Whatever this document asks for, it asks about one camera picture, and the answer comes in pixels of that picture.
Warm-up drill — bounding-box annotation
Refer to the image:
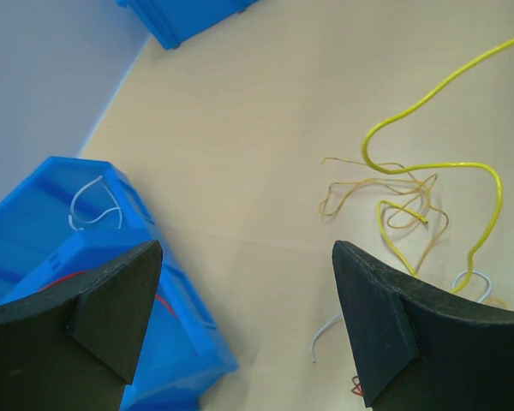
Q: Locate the yellow wire loop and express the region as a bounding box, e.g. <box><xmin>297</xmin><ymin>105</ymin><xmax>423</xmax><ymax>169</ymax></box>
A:
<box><xmin>362</xmin><ymin>30</ymin><xmax>514</xmax><ymax>295</ymax></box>

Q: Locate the wire bundle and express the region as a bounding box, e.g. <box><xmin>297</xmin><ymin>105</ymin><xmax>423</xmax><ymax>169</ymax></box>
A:
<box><xmin>310</xmin><ymin>267</ymin><xmax>509</xmax><ymax>397</ymax></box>

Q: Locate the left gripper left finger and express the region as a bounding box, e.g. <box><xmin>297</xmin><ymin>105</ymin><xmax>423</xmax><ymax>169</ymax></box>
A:
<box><xmin>0</xmin><ymin>241</ymin><xmax>162</xmax><ymax>410</ymax></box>

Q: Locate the white wire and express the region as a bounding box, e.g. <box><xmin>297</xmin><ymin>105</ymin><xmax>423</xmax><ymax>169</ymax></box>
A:
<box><xmin>68</xmin><ymin>174</ymin><xmax>124</xmax><ymax>231</ymax></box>

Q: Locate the large divided blue bin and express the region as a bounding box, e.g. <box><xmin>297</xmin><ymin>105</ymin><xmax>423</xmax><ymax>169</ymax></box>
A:
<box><xmin>0</xmin><ymin>157</ymin><xmax>238</xmax><ymax>410</ymax></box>

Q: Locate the small blue bin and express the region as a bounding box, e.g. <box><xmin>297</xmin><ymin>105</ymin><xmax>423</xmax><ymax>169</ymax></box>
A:
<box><xmin>117</xmin><ymin>0</ymin><xmax>256</xmax><ymax>50</ymax></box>

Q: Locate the red wire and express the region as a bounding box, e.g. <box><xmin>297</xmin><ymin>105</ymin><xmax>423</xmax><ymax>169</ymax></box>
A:
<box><xmin>38</xmin><ymin>269</ymin><xmax>172</xmax><ymax>318</ymax></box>

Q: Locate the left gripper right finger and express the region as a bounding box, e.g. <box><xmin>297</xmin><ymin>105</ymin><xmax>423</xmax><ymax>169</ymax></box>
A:
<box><xmin>332</xmin><ymin>241</ymin><xmax>514</xmax><ymax>410</ymax></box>

